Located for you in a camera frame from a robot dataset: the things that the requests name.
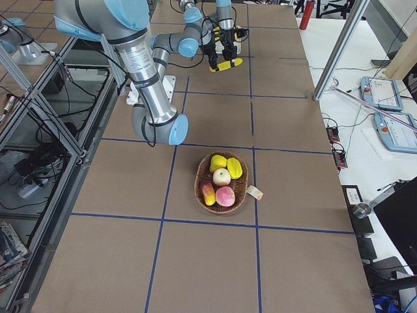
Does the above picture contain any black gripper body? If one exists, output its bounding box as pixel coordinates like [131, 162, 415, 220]
[219, 28, 235, 49]
[204, 40, 217, 61]

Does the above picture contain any white bear tray plate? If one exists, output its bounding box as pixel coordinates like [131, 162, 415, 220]
[216, 41, 241, 55]

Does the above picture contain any brown wicker basket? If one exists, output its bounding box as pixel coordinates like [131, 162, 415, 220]
[194, 151, 248, 215]

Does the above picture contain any red bottle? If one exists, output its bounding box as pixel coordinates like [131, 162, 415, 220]
[299, 0, 315, 30]

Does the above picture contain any yellow lemon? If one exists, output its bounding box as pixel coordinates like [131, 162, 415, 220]
[209, 155, 227, 173]

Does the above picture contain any yellow starfruit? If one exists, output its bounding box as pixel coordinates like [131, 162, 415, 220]
[227, 157, 243, 179]

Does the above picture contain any red orange mango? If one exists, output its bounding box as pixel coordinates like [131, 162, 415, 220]
[200, 181, 216, 206]

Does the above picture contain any red pink apple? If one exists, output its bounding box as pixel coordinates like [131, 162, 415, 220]
[215, 186, 235, 207]

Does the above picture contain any paper price tag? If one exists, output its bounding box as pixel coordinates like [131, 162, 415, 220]
[246, 185, 264, 201]

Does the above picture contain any teach pendant far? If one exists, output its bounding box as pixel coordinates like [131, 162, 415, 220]
[360, 76, 403, 112]

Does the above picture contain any teach pendant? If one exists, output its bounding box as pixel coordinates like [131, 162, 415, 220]
[360, 76, 403, 112]
[374, 112, 416, 154]

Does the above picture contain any teach pendant near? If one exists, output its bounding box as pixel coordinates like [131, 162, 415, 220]
[374, 112, 416, 154]

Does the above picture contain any black monitor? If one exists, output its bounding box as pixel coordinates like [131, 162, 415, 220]
[370, 179, 416, 273]

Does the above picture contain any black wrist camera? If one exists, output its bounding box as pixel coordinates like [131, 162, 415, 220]
[233, 26, 250, 42]

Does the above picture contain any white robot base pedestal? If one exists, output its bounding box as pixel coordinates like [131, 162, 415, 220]
[126, 75, 176, 106]

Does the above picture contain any aluminium frame post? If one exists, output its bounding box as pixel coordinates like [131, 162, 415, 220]
[313, 0, 370, 101]

